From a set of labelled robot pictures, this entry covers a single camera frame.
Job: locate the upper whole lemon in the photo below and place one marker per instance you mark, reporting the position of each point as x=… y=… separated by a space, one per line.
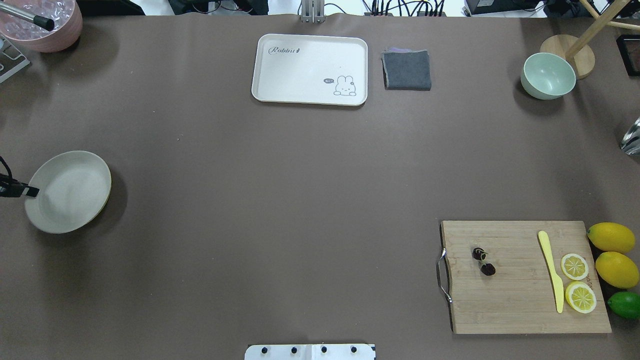
x=611 y=237

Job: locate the lower lemon slice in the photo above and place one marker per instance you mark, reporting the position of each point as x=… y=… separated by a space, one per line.
x=580 y=297

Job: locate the pink bowl with ice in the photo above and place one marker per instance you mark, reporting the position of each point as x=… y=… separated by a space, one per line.
x=68 y=25

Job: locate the clear glass cup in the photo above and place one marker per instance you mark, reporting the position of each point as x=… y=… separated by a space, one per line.
x=630 y=143

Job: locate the aluminium frame post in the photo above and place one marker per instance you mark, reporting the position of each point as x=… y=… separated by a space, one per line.
x=312 y=11

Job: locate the cream rabbit tray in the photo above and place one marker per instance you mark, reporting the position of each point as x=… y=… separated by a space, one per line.
x=311 y=69

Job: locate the cream round plate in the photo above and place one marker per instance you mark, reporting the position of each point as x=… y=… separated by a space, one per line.
x=73 y=187

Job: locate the mint green bowl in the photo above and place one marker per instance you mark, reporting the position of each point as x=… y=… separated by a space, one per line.
x=547 y=76

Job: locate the yellow plastic knife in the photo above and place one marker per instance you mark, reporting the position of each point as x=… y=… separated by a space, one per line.
x=556 y=281

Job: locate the green lime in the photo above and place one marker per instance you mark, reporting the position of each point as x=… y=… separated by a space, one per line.
x=625 y=304

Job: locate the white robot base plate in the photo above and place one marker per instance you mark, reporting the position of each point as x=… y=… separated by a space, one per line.
x=320 y=351

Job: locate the upper lemon slice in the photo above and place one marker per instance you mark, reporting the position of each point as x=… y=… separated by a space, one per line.
x=574 y=266

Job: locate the lemon slice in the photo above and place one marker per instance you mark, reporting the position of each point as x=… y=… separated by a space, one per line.
x=574 y=266
x=580 y=297

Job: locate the whole lemon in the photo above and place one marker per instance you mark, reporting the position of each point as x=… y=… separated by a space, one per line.
x=611 y=237
x=617 y=269

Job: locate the bamboo cutting board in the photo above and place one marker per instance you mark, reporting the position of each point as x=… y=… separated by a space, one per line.
x=519 y=298

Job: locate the black handled metal tool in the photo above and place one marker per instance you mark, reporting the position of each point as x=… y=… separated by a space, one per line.
x=47 y=24

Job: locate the folded grey cloth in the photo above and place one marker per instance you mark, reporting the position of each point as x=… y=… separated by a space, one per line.
x=406 y=69

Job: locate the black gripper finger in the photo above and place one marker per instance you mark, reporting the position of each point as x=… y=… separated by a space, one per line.
x=17 y=190

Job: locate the wooden cup stand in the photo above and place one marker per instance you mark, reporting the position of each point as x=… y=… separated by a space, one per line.
x=576 y=50

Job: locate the lower whole lemon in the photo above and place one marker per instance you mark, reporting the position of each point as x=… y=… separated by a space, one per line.
x=617 y=269

